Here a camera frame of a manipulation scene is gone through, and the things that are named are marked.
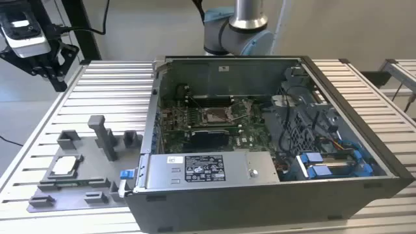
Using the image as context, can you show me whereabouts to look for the locking lever wire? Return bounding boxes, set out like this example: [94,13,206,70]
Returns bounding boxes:
[232,110,250,121]

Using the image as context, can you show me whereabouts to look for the metal slat side table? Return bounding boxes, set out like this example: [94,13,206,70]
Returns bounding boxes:
[378,58,416,98]

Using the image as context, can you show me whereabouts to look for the black floor cable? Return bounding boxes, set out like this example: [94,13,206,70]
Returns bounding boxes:
[0,135,24,147]

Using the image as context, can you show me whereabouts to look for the green motherboard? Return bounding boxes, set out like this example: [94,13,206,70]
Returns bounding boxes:
[156,96,277,157]

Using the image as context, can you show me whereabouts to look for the silver CPU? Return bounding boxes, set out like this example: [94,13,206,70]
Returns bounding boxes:
[52,156,78,175]

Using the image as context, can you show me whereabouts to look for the yellow and red wires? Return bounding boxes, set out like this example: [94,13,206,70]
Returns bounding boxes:
[318,138,346,151]

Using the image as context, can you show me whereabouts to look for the black expansion card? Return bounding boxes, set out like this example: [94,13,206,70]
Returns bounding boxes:
[182,130,230,150]

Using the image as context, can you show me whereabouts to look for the green RAM stick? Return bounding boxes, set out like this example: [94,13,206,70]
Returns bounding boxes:
[40,178,105,186]

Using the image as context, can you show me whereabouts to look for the CPU socket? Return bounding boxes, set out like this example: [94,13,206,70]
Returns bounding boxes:
[200,106,233,127]

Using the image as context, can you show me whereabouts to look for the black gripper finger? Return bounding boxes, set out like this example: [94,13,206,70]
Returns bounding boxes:
[48,39,80,93]
[0,50,49,79]

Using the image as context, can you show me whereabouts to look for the silver power supply unit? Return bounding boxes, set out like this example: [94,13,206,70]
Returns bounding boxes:
[145,151,281,190]

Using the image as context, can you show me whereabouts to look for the blue disk carrier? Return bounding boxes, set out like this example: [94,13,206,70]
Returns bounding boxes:
[305,161,374,180]
[297,146,362,164]

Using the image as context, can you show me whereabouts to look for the gray parts rack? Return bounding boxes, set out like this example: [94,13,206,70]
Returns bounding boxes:
[25,115,144,213]

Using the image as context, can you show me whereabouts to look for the black open PC case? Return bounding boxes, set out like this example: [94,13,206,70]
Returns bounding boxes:
[124,55,416,234]

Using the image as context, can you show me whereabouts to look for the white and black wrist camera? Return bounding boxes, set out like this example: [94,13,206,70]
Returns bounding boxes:
[0,10,52,59]

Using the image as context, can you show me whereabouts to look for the metal socket cover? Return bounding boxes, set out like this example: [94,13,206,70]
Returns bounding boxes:
[229,98,253,121]

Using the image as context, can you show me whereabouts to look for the black box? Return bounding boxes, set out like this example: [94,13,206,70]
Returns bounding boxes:
[360,70,392,89]

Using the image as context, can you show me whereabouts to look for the black RAM slot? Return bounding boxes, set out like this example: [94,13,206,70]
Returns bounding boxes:
[186,123,241,130]
[184,95,234,103]

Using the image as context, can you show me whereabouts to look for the gray disk bay cage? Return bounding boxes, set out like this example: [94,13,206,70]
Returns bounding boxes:
[261,79,338,157]

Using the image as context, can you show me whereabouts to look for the black camera cable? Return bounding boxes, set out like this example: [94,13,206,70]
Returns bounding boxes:
[62,0,108,36]

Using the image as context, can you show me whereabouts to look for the black frame post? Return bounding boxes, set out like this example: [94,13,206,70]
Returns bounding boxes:
[62,0,102,61]

